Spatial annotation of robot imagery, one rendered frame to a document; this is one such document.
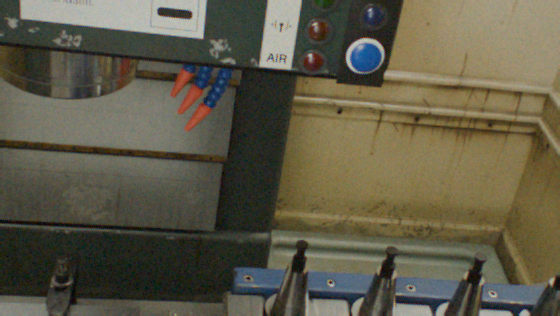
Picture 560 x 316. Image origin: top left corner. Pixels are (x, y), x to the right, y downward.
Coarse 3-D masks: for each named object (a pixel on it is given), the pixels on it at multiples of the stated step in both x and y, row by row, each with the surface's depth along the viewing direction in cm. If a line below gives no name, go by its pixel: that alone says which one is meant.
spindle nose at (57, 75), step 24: (0, 48) 95; (24, 48) 93; (0, 72) 97; (24, 72) 94; (48, 72) 94; (72, 72) 94; (96, 72) 95; (120, 72) 97; (48, 96) 95; (72, 96) 96; (96, 96) 97
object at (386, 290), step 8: (376, 272) 106; (376, 280) 106; (384, 280) 105; (392, 280) 105; (368, 288) 108; (376, 288) 106; (384, 288) 106; (392, 288) 106; (368, 296) 107; (376, 296) 106; (384, 296) 106; (392, 296) 107; (368, 304) 107; (376, 304) 107; (384, 304) 107; (392, 304) 107; (360, 312) 109; (368, 312) 108; (376, 312) 107; (384, 312) 107; (392, 312) 108
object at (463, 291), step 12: (456, 288) 109; (468, 288) 107; (480, 288) 107; (456, 300) 109; (468, 300) 108; (480, 300) 108; (444, 312) 111; (456, 312) 109; (468, 312) 108; (480, 312) 110
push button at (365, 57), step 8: (360, 48) 80; (368, 48) 80; (376, 48) 81; (352, 56) 81; (360, 56) 81; (368, 56) 81; (376, 56) 81; (352, 64) 81; (360, 64) 81; (368, 64) 81; (376, 64) 81; (360, 72) 82; (368, 72) 82
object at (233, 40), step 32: (0, 0) 76; (224, 0) 78; (256, 0) 78; (0, 32) 77; (32, 32) 78; (64, 32) 78; (96, 32) 78; (128, 32) 78; (224, 32) 79; (256, 32) 80; (192, 64) 81; (224, 64) 81; (256, 64) 81
